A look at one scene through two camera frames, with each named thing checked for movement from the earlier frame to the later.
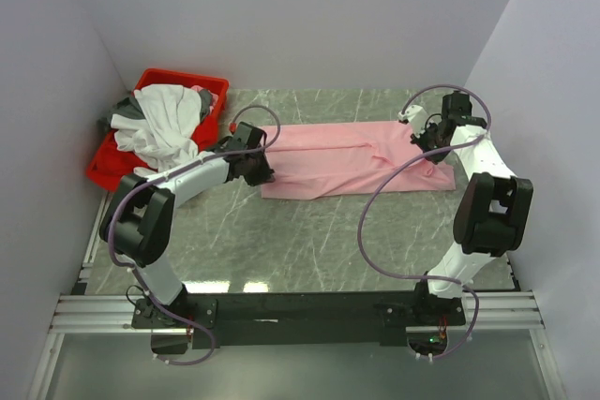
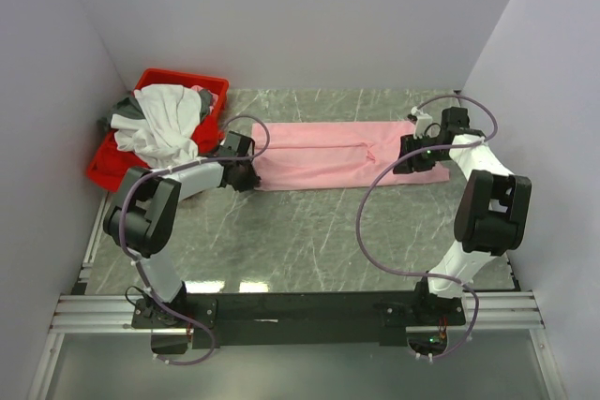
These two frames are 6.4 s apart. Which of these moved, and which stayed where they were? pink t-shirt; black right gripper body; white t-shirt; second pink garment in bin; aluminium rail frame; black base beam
Moved: black right gripper body; pink t-shirt
Stayed: black base beam; white t-shirt; second pink garment in bin; aluminium rail frame
